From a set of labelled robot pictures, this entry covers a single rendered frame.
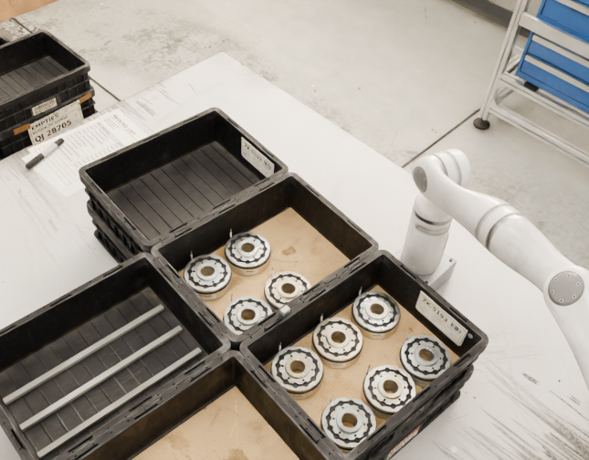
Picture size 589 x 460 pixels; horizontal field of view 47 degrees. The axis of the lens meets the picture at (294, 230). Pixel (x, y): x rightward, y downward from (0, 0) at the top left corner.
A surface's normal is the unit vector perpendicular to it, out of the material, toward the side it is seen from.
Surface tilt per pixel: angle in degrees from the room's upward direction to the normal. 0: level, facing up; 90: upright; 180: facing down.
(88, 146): 0
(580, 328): 51
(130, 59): 0
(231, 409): 0
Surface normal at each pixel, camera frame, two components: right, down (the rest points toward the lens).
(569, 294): -0.65, -0.33
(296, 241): 0.07, -0.66
